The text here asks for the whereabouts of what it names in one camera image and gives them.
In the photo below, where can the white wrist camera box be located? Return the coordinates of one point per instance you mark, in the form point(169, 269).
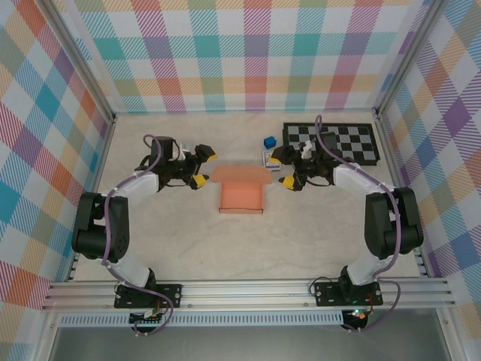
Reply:
point(306, 150)
point(184, 149)

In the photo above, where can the salmon cardboard paper box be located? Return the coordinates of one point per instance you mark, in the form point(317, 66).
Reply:
point(240, 197)

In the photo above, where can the aluminium mounting rail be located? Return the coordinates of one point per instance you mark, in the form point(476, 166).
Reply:
point(244, 293)

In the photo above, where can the black grey chessboard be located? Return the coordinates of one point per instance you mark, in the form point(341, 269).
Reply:
point(357, 143)

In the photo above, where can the black electronics board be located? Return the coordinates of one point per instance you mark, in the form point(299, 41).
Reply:
point(148, 319)
point(357, 316)

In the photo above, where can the aluminium frame post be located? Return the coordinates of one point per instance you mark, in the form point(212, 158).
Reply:
point(80, 56)
point(409, 56)

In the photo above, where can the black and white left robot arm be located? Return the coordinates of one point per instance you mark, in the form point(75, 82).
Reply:
point(97, 225)

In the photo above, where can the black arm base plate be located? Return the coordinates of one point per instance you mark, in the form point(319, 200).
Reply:
point(323, 295)
point(171, 295)

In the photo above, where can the grey metal panel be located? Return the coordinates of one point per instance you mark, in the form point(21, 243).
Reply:
point(244, 344)

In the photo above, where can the blue toy block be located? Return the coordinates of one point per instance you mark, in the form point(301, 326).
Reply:
point(270, 143)

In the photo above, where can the blue playing card deck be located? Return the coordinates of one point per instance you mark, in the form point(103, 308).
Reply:
point(266, 159)

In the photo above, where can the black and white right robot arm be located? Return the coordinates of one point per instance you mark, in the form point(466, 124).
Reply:
point(391, 222)

